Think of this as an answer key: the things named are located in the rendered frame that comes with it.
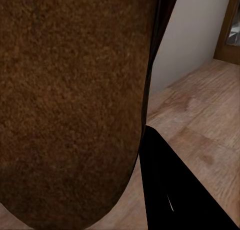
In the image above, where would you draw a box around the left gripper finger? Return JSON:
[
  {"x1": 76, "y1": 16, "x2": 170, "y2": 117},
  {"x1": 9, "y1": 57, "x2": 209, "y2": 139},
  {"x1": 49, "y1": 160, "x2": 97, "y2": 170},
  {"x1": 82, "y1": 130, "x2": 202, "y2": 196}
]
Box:
[{"x1": 138, "y1": 125, "x2": 240, "y2": 230}]

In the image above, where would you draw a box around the sandal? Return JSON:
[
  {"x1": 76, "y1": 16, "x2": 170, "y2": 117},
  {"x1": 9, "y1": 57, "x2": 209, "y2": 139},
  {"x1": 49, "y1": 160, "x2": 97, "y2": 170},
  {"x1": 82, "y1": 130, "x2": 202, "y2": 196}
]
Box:
[{"x1": 0, "y1": 0, "x2": 177, "y2": 230}]

